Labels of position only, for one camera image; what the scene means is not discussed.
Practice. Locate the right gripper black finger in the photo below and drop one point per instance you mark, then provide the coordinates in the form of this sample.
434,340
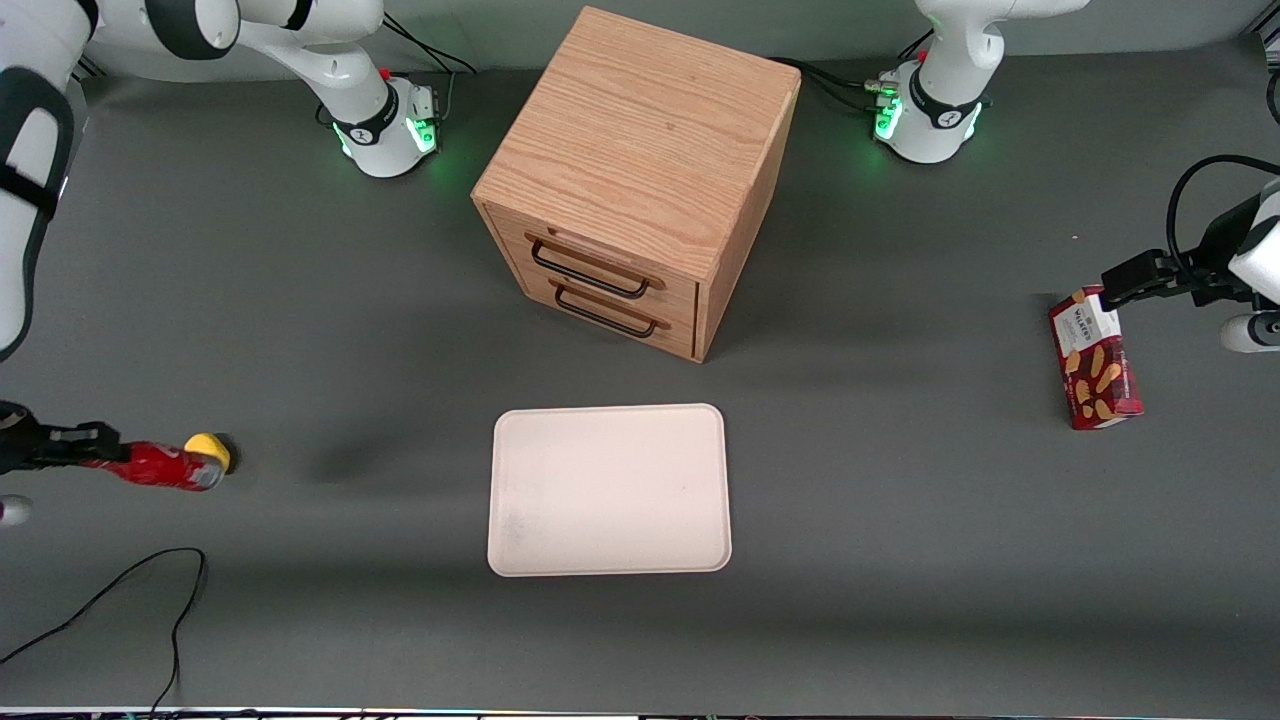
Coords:
70,456
85,434

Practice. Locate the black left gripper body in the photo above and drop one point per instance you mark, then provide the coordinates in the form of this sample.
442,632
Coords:
1211,256

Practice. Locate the yellow lemon-shaped object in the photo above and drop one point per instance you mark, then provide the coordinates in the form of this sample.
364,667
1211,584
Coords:
210,448

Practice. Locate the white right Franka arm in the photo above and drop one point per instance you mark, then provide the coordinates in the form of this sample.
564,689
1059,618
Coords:
370,110

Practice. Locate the white rectangular plastic tray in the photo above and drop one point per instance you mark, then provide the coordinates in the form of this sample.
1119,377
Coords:
610,490

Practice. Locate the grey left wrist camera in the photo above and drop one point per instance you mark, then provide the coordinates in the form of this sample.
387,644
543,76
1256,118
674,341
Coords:
1252,332

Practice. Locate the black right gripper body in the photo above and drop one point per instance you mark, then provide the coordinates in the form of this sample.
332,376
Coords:
14,447

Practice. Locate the wooden two-drawer cabinet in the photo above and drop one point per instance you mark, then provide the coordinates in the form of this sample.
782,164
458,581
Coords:
640,130

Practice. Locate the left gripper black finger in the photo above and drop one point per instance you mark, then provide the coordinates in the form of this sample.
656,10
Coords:
1140,270
1160,292

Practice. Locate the red coke bottle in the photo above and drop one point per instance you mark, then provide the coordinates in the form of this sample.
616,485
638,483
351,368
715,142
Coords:
160,465

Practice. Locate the red Walkers shortbread box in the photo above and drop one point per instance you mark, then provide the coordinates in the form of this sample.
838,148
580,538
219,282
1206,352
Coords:
1095,365

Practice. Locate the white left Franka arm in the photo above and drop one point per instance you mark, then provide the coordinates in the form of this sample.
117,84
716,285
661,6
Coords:
940,120

